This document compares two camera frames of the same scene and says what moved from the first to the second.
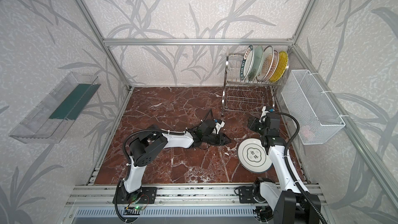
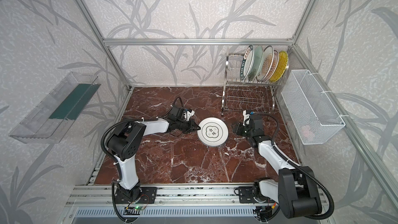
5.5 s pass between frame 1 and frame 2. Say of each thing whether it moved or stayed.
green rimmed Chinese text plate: stayed
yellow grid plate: stayed
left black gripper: moved
